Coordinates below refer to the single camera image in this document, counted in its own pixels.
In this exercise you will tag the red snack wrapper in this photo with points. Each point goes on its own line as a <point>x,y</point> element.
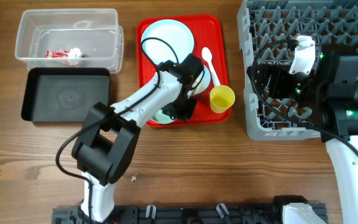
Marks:
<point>62,54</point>

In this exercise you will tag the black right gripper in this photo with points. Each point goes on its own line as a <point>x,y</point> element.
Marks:
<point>279,73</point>

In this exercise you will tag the yellow plastic cup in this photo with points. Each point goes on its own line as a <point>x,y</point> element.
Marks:
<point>221,98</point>

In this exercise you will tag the white plastic spoon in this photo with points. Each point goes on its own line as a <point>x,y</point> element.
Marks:
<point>207,56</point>

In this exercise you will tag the white tissue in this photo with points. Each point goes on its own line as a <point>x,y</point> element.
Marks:
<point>74,53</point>

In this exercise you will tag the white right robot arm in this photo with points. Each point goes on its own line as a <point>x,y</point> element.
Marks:
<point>336,121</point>

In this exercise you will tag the black plastic tray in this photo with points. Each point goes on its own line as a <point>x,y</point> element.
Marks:
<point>63,94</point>

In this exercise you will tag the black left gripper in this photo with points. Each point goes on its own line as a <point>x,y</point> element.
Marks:
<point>184,114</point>

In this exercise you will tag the mint green bowl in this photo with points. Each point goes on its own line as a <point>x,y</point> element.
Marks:
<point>161,118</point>

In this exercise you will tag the clear plastic bin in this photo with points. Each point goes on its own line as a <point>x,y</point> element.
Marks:
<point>95,31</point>

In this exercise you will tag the light blue bowl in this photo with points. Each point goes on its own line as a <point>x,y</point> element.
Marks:
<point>207,77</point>

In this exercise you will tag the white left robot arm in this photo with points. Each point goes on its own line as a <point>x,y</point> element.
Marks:
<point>105,145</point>

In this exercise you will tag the grey dishwasher rack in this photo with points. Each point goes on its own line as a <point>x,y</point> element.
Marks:
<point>263,22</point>

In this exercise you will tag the light blue plate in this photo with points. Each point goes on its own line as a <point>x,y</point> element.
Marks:
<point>168,40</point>

